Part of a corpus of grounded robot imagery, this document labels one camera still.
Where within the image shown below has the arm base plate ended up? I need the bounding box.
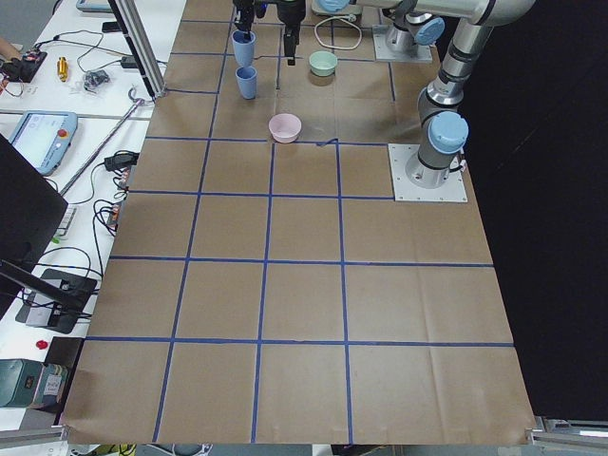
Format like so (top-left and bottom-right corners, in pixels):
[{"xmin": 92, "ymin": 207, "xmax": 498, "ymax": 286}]
[
  {"xmin": 388, "ymin": 143, "xmax": 468, "ymax": 203},
  {"xmin": 372, "ymin": 25, "xmax": 433, "ymax": 64}
]

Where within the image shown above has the yellow cylinder tool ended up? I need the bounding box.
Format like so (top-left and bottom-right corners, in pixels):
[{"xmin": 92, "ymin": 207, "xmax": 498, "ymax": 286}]
[{"xmin": 57, "ymin": 57, "xmax": 68, "ymax": 83}]

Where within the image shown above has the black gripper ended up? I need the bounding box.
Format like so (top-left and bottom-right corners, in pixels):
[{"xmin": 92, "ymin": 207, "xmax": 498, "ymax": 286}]
[
  {"xmin": 276, "ymin": 0, "xmax": 304, "ymax": 66},
  {"xmin": 233, "ymin": 0, "xmax": 266, "ymax": 42}
]

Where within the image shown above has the white power cable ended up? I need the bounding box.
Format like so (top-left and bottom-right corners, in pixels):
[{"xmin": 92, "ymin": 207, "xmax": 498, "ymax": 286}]
[{"xmin": 313, "ymin": 12, "xmax": 362, "ymax": 52}]

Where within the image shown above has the blue cup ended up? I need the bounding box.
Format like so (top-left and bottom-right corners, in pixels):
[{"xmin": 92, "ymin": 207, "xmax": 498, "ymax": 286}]
[
  {"xmin": 231, "ymin": 29, "xmax": 257, "ymax": 67},
  {"xmin": 236, "ymin": 66, "xmax": 257, "ymax": 100}
]

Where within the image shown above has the black smartphone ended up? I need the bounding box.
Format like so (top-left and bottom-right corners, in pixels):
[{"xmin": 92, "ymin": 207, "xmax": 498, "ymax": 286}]
[{"xmin": 101, "ymin": 21, "xmax": 122, "ymax": 33}]

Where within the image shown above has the black power adapter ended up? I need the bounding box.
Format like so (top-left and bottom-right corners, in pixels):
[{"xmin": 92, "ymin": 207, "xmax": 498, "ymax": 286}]
[{"xmin": 104, "ymin": 151, "xmax": 140, "ymax": 171}]

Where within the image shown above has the green box device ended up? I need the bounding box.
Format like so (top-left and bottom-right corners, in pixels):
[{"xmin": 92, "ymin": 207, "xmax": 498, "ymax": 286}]
[{"xmin": 1, "ymin": 358, "xmax": 68, "ymax": 409}]

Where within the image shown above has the blue teach pendant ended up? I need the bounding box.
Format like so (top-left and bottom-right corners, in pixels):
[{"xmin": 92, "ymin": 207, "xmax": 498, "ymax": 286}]
[{"xmin": 9, "ymin": 110, "xmax": 78, "ymax": 177}]

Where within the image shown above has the black monitor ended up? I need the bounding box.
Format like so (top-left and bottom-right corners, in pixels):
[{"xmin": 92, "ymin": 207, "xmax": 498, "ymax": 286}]
[{"xmin": 0, "ymin": 134, "xmax": 69, "ymax": 319}]

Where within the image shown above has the cream toaster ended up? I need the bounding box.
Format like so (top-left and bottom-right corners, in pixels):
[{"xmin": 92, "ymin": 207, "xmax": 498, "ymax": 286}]
[{"xmin": 312, "ymin": 0, "xmax": 363, "ymax": 16}]

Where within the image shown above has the pink bowl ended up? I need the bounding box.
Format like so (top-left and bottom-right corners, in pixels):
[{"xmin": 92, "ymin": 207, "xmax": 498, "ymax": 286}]
[{"xmin": 268, "ymin": 113, "xmax": 302, "ymax": 143}]

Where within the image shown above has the mint green bowl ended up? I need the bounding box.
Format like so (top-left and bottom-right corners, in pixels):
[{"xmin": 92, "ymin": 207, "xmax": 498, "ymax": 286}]
[{"xmin": 309, "ymin": 50, "xmax": 338, "ymax": 77}]

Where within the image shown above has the aluminium frame post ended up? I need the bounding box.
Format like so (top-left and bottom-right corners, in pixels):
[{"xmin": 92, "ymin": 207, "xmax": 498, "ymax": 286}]
[{"xmin": 108, "ymin": 0, "xmax": 166, "ymax": 101}]

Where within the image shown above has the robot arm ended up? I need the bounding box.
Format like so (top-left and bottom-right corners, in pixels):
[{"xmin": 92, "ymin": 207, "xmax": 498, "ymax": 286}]
[
  {"xmin": 233, "ymin": 0, "xmax": 445, "ymax": 59},
  {"xmin": 359, "ymin": 1, "xmax": 534, "ymax": 189}
]

